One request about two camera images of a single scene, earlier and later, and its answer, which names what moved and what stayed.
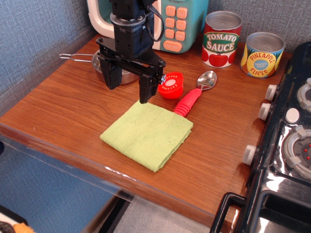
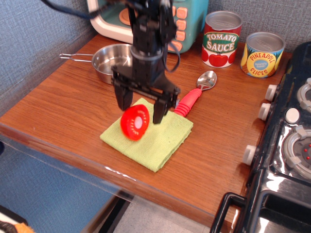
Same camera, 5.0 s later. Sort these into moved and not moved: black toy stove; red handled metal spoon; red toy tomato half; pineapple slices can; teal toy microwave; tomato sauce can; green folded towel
Moved: red toy tomato half
Not moved: tomato sauce can; pineapple slices can; red handled metal spoon; green folded towel; teal toy microwave; black toy stove
